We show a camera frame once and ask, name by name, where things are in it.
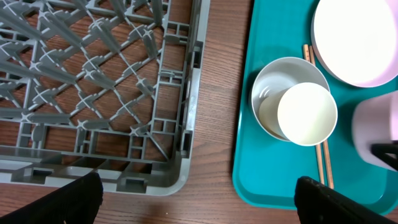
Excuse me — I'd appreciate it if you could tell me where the wooden chopstick right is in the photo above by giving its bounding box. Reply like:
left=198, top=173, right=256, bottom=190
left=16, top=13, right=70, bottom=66
left=309, top=45, right=335, bottom=189

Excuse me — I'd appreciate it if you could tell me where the wooden chopstick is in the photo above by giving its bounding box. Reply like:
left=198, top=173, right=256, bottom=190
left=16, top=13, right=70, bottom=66
left=303, top=44, right=325, bottom=184
left=309, top=45, right=335, bottom=189

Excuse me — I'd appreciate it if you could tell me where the grey dish rack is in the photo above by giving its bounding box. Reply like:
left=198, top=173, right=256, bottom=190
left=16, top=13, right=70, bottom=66
left=1, top=0, right=210, bottom=196

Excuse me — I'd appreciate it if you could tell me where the grey bowl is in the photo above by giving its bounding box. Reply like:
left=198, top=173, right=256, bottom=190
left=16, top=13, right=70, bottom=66
left=248, top=57, right=330, bottom=123

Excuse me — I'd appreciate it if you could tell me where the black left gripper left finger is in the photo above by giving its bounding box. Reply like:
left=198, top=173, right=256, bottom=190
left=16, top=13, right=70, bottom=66
left=1, top=172, right=103, bottom=224

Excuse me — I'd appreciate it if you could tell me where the large white plate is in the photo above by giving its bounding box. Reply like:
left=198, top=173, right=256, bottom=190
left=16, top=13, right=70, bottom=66
left=311, top=0, right=397, bottom=88

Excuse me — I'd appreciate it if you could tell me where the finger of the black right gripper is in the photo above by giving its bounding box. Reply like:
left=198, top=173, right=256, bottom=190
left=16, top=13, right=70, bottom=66
left=371, top=142, right=397, bottom=171

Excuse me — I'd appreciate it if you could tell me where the white paper cup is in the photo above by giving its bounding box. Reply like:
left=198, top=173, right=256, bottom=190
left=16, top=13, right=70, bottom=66
left=258, top=82, right=338, bottom=146

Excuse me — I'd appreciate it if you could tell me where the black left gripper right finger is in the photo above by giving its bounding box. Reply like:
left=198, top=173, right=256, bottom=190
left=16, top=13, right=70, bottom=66
left=294, top=176, right=397, bottom=224

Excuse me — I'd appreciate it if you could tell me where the pink bowl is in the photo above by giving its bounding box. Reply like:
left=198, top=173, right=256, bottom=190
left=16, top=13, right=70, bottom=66
left=352, top=91, right=397, bottom=171

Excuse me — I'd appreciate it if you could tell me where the wooden chopstick left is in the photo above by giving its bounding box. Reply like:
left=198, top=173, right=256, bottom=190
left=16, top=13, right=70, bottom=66
left=303, top=44, right=325, bottom=184

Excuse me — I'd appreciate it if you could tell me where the teal serving tray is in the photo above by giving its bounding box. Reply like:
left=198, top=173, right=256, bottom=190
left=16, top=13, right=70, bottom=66
left=233, top=0, right=397, bottom=215

